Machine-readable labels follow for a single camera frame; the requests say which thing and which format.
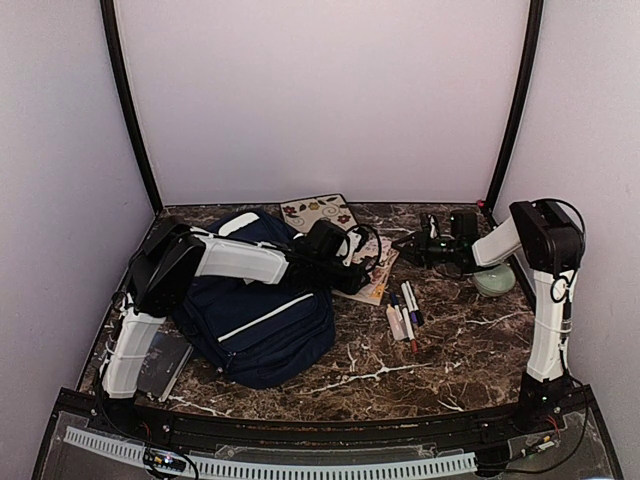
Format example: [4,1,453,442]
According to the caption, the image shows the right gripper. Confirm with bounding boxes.
[393,228,462,270]

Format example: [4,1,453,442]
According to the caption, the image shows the orange Treehouse book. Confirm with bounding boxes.
[333,249,399,306]

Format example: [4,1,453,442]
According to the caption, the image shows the navy blue student backpack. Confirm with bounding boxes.
[169,208,336,390]

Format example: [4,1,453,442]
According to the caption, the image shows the Taming of the Shrew book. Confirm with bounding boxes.
[352,235,398,286]

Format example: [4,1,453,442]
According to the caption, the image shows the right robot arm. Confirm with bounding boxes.
[392,198,586,434]

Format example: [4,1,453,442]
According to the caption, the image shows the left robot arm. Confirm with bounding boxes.
[100,209,380,436]

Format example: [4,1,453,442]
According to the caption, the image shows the floral pattern notebook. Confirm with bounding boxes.
[280,193,357,234]

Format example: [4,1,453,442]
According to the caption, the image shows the white marker black cap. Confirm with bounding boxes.
[401,281,424,327]

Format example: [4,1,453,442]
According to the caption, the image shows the green ceramic bowl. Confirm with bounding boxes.
[472,264,516,297]

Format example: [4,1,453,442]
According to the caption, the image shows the white marker purple cap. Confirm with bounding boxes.
[401,307,418,353]

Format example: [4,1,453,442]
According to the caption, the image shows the dark Wuthering Heights book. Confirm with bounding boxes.
[137,332,193,402]

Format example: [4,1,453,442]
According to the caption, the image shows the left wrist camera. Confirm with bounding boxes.
[306,219,367,265]

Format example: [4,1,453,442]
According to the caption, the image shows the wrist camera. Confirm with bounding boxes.
[419,209,479,241]
[306,219,367,265]

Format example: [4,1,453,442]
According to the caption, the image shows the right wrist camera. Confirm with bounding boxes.
[419,209,479,241]

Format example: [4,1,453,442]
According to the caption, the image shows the black front rail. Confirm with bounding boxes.
[52,387,596,454]

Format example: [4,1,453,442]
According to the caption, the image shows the right black frame post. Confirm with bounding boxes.
[481,0,544,217]

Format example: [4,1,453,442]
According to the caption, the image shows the black frame post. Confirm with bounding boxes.
[99,0,164,215]
[481,0,544,217]

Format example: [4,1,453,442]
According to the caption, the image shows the white slotted cable duct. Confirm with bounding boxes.
[63,427,477,479]

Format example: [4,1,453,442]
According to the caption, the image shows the left black frame post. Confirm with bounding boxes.
[99,0,164,215]

